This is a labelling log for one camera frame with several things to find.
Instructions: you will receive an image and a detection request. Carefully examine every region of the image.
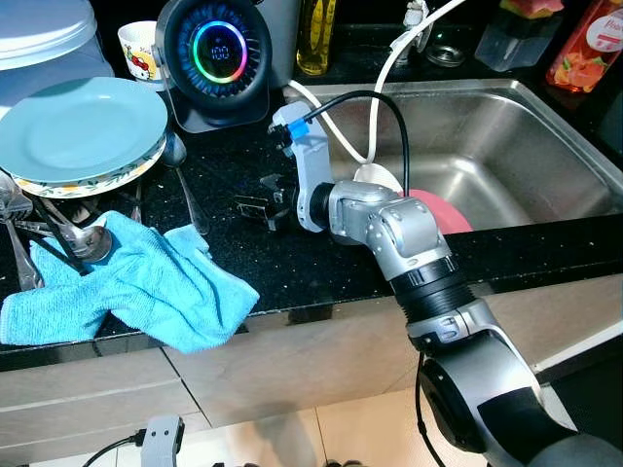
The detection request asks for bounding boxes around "white ceramic bowl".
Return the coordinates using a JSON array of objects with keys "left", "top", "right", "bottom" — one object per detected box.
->
[{"left": 350, "top": 162, "right": 405, "bottom": 196}]

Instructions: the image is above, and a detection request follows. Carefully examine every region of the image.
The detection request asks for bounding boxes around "metal spoon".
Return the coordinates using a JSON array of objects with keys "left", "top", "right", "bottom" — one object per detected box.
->
[
  {"left": 159, "top": 131, "right": 211, "bottom": 237},
  {"left": 39, "top": 195, "right": 115, "bottom": 266}
]

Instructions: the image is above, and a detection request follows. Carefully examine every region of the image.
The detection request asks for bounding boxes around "red plate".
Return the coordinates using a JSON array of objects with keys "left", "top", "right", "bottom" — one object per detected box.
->
[{"left": 404, "top": 188, "right": 475, "bottom": 234}]

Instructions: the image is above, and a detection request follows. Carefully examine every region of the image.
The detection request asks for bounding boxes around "blue microfibre towel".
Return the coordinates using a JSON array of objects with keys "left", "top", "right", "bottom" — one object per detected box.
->
[{"left": 0, "top": 209, "right": 261, "bottom": 353}]

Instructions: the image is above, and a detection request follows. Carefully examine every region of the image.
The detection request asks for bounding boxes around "yellow oil bottle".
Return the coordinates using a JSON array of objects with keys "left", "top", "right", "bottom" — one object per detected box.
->
[{"left": 296, "top": 0, "right": 339, "bottom": 77}]

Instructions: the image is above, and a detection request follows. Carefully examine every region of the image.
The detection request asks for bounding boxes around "beige cabinet door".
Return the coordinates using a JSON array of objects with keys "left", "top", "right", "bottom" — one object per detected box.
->
[{"left": 164, "top": 272, "right": 623, "bottom": 429}]

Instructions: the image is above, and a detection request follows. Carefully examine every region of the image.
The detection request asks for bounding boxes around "floral print plate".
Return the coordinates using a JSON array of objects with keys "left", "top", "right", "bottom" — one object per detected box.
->
[{"left": 12, "top": 136, "right": 168, "bottom": 200}]

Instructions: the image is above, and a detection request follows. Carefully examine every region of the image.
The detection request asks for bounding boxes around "cartoon print cup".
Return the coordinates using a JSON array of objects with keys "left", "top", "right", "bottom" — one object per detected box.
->
[{"left": 117, "top": 21, "right": 168, "bottom": 87}]

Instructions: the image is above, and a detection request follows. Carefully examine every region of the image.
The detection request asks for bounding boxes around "teal plate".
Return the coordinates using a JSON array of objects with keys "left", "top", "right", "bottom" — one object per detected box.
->
[{"left": 0, "top": 76, "right": 169, "bottom": 186}]

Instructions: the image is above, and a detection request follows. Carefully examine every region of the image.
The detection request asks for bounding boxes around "stainless steel sink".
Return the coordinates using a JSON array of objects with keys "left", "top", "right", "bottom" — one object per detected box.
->
[{"left": 292, "top": 78, "right": 623, "bottom": 234}]

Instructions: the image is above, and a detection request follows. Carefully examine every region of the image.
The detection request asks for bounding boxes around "beige cabinet drawer front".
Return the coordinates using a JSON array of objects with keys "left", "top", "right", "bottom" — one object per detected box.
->
[
  {"left": 0, "top": 345, "right": 201, "bottom": 410},
  {"left": 0, "top": 381, "right": 213, "bottom": 466}
]

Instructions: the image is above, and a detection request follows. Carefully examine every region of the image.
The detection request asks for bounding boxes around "clear plastic container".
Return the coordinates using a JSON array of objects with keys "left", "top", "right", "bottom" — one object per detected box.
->
[{"left": 475, "top": 0, "right": 538, "bottom": 74}]

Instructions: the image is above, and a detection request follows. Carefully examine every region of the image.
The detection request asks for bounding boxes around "translucent stacked food container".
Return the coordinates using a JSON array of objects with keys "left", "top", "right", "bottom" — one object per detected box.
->
[{"left": 0, "top": 0, "right": 116, "bottom": 110}]

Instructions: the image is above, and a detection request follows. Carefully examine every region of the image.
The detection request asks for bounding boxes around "black appliance front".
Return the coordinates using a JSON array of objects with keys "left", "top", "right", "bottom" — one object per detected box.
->
[{"left": 540, "top": 355, "right": 623, "bottom": 444}]

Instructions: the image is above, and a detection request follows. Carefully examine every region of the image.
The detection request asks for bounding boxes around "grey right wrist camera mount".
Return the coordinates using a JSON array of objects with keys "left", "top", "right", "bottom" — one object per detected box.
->
[{"left": 270, "top": 100, "right": 334, "bottom": 234}]

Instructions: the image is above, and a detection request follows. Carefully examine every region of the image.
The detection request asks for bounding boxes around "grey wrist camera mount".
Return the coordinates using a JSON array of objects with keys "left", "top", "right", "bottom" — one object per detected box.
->
[
  {"left": 139, "top": 414, "right": 186, "bottom": 467},
  {"left": 270, "top": 100, "right": 334, "bottom": 234}
]

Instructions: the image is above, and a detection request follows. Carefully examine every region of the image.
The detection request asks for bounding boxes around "white hose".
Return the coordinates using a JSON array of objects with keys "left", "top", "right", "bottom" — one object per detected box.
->
[{"left": 284, "top": 0, "right": 470, "bottom": 166}]

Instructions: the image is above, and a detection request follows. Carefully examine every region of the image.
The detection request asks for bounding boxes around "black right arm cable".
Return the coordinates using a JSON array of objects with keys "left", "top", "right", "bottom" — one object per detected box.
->
[{"left": 290, "top": 90, "right": 413, "bottom": 200}]

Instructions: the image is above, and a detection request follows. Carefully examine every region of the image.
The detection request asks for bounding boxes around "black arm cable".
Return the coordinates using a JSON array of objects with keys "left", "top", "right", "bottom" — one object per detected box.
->
[
  {"left": 81, "top": 433, "right": 147, "bottom": 467},
  {"left": 290, "top": 90, "right": 413, "bottom": 200}
]

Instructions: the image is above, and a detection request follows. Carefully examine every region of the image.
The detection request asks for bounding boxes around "black fan RGB ring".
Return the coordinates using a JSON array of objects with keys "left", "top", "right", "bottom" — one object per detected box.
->
[{"left": 154, "top": 0, "right": 275, "bottom": 134}]

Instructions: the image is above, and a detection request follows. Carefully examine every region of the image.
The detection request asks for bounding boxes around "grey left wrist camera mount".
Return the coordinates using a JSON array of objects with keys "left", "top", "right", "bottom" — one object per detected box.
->
[{"left": 139, "top": 414, "right": 186, "bottom": 467}]

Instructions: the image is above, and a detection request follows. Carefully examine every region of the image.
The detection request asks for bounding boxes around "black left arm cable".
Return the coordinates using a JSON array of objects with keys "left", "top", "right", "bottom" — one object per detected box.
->
[{"left": 81, "top": 433, "right": 147, "bottom": 467}]

